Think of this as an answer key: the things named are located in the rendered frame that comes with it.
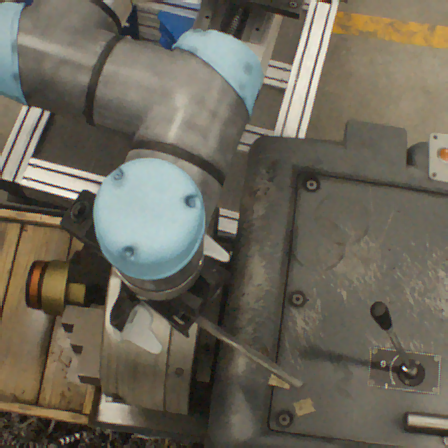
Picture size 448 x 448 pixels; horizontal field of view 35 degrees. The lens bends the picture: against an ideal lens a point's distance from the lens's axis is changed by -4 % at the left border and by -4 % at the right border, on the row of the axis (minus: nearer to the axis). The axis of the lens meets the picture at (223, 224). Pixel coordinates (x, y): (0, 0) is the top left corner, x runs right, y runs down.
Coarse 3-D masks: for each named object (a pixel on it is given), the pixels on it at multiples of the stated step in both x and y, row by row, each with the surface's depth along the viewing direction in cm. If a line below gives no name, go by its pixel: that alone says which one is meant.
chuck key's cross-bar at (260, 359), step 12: (204, 324) 86; (216, 336) 86; (228, 336) 85; (240, 348) 85; (252, 348) 85; (252, 360) 84; (264, 360) 83; (276, 372) 83; (288, 372) 83; (300, 384) 82
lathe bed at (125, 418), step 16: (208, 384) 128; (192, 400) 129; (208, 400) 130; (96, 416) 125; (112, 416) 125; (128, 416) 126; (144, 416) 126; (160, 416) 126; (176, 416) 126; (192, 416) 126; (208, 416) 126; (128, 432) 142; (144, 432) 140; (160, 432) 140; (176, 432) 125; (192, 432) 125
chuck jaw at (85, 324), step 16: (64, 320) 107; (80, 320) 107; (96, 320) 107; (80, 336) 106; (96, 336) 106; (80, 352) 108; (96, 352) 105; (80, 368) 103; (96, 368) 104; (96, 384) 106
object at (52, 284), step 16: (32, 272) 108; (48, 272) 108; (64, 272) 108; (32, 288) 108; (48, 288) 107; (64, 288) 107; (80, 288) 108; (32, 304) 109; (48, 304) 108; (64, 304) 108; (80, 304) 109
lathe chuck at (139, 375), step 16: (112, 272) 96; (112, 288) 96; (112, 304) 95; (144, 304) 95; (160, 320) 95; (112, 336) 96; (160, 336) 95; (112, 352) 96; (128, 352) 96; (144, 352) 96; (160, 352) 96; (112, 368) 98; (128, 368) 97; (144, 368) 97; (160, 368) 97; (112, 384) 100; (128, 384) 99; (144, 384) 99; (160, 384) 98; (112, 400) 105; (128, 400) 103; (144, 400) 102; (160, 400) 101
